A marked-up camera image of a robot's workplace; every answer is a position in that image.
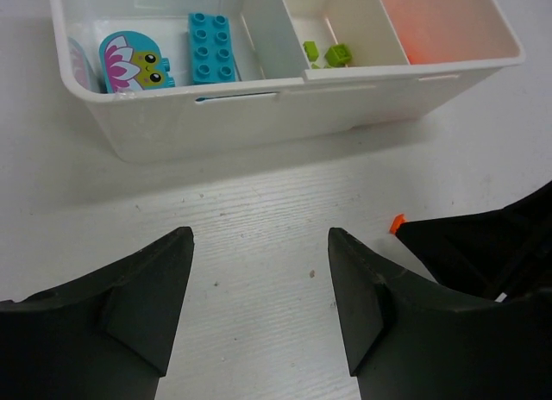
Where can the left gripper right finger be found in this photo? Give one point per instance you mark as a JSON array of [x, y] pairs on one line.
[[407, 337]]

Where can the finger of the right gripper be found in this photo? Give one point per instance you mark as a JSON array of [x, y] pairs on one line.
[[504, 251]]

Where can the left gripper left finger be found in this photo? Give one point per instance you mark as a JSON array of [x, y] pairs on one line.
[[106, 335]]

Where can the green lego piece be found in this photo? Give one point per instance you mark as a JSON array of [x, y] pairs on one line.
[[311, 50], [317, 66], [338, 55]]

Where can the teal penguin lego brick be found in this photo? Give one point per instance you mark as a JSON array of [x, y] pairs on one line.
[[131, 62]]

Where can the long teal lego brick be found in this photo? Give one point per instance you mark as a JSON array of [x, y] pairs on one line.
[[210, 49]]

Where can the orange lego piece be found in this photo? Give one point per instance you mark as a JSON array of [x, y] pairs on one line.
[[397, 222]]

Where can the white three-compartment sorting tray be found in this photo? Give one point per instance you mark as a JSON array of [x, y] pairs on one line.
[[409, 58]]

